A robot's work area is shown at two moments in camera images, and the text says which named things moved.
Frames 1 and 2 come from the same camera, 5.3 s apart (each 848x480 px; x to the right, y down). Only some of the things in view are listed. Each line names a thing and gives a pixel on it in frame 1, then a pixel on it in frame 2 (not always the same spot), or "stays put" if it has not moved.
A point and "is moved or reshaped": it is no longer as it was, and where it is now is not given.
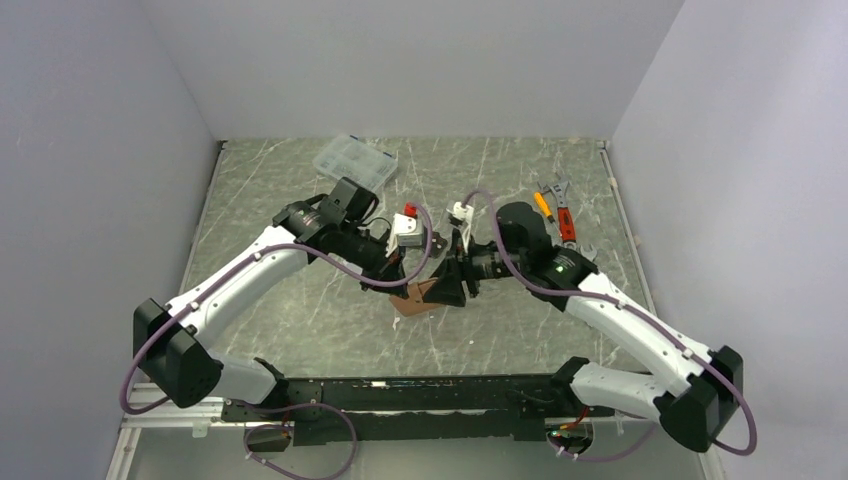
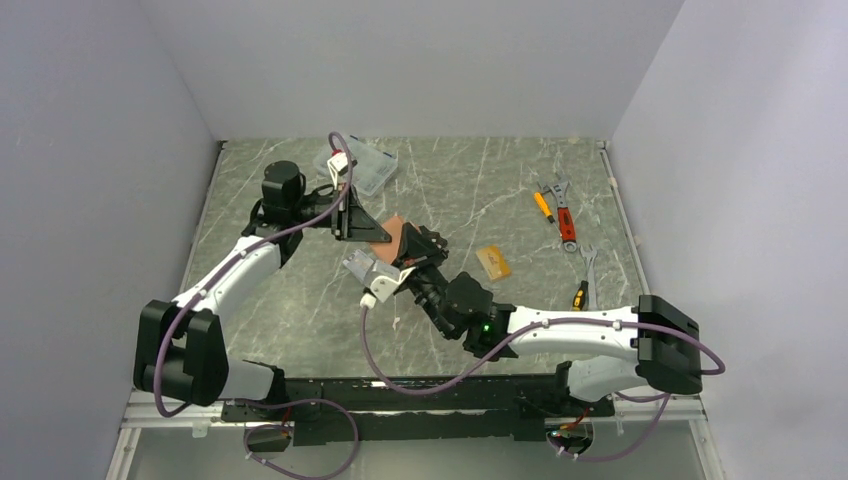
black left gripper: [387, 269] to [351, 222]
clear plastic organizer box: [348, 156] stays put
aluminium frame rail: [207, 413] stays put
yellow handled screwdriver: [545, 207] stays put
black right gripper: [458, 267] to [417, 250]
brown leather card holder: [414, 304] is moved or reshaped
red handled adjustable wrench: [565, 219] stays put
